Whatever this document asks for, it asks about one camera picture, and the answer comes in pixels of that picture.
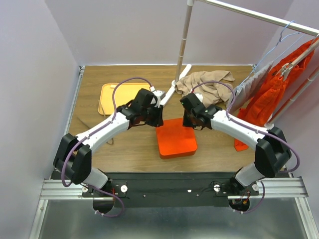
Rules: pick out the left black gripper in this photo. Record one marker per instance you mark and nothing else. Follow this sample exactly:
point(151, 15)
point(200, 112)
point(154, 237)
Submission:
point(158, 121)

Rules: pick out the orange box lid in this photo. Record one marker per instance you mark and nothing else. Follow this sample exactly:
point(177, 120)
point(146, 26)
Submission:
point(174, 136)

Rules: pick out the light orange tray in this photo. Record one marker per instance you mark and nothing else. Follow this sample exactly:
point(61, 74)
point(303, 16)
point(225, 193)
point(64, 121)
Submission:
point(124, 93)

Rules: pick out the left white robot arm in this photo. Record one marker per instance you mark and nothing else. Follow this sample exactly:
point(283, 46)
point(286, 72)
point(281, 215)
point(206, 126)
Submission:
point(74, 155)

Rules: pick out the wooden clothes hanger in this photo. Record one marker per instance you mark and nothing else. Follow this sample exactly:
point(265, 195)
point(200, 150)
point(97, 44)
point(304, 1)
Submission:
point(286, 69)

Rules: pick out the orange garment on hanger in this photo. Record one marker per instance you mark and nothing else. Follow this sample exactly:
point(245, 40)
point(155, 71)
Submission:
point(263, 104)

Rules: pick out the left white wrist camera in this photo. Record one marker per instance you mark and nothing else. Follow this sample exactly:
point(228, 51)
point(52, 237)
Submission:
point(158, 96)

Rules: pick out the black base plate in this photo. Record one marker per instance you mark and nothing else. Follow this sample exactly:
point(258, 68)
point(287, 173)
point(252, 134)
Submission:
point(192, 189)

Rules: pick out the small orange cloth piece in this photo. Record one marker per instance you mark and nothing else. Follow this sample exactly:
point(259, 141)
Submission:
point(240, 146)

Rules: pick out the beige crumpled cloth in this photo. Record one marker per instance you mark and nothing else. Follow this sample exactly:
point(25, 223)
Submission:
point(213, 93)

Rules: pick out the white clothes rack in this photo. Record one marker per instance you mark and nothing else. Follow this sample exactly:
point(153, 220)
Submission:
point(247, 12)

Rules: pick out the grey garment on hanger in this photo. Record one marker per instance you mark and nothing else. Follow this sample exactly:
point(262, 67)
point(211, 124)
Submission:
point(248, 89)

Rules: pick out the orange compartment box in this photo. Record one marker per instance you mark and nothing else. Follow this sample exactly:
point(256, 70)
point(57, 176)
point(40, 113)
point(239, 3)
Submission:
point(176, 154)

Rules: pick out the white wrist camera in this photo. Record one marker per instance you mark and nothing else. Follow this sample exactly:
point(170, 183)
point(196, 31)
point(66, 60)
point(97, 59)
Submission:
point(199, 96)
point(158, 96)

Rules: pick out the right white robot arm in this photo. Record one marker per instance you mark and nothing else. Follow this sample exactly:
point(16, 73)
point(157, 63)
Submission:
point(270, 146)

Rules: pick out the aluminium rail frame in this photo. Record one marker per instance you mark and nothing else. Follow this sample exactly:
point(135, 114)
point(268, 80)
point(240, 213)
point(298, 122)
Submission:
point(63, 213)

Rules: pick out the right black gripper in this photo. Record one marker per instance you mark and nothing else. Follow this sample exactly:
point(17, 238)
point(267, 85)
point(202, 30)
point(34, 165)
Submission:
point(186, 123)

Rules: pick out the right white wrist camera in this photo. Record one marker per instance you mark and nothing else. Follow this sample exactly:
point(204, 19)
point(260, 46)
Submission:
point(199, 96)

